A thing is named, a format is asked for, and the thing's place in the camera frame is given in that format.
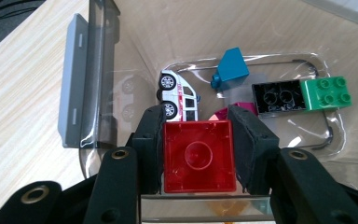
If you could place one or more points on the white toy ambulance car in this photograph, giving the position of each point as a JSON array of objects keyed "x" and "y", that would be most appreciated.
[{"x": 180, "y": 93}]

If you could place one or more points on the clear grey plastic storage box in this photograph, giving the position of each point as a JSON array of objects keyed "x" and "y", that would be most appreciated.
[{"x": 71, "y": 93}]

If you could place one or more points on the coral red toy block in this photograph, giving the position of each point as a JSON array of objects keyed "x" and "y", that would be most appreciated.
[{"x": 213, "y": 118}]

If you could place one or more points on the black toy block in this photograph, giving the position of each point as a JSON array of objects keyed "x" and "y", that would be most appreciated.
[{"x": 279, "y": 98}]

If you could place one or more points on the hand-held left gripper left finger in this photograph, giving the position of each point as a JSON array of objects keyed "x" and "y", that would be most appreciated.
[{"x": 150, "y": 149}]

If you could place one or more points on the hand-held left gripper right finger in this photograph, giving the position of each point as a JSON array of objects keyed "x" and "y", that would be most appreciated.
[{"x": 254, "y": 149}]

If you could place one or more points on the white box lid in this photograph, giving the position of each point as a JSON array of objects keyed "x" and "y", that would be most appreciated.
[{"x": 348, "y": 9}]

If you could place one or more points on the blue toy block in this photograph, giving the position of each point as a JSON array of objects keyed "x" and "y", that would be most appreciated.
[{"x": 231, "y": 68}]

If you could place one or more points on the magenta toy block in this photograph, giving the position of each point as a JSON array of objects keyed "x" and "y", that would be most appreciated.
[{"x": 249, "y": 107}]

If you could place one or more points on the green toy block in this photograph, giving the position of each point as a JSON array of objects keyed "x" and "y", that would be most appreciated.
[{"x": 326, "y": 93}]

